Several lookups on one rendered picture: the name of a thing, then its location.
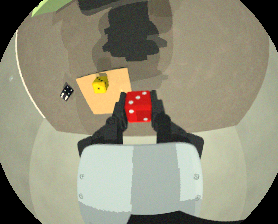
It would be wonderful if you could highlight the red die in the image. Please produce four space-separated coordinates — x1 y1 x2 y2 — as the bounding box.
125 91 152 122

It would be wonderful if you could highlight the yellow die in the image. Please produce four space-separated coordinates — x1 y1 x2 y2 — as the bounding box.
92 76 109 93

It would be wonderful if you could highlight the tan flat mat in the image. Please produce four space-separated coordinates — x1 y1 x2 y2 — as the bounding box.
76 67 131 114

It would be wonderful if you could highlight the black die with white pips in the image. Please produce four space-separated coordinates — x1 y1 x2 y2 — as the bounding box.
60 85 73 101

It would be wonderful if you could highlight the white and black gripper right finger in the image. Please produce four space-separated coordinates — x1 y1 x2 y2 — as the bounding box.
150 90 204 159

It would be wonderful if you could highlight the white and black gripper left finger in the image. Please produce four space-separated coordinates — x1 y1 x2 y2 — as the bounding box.
77 92 128 157

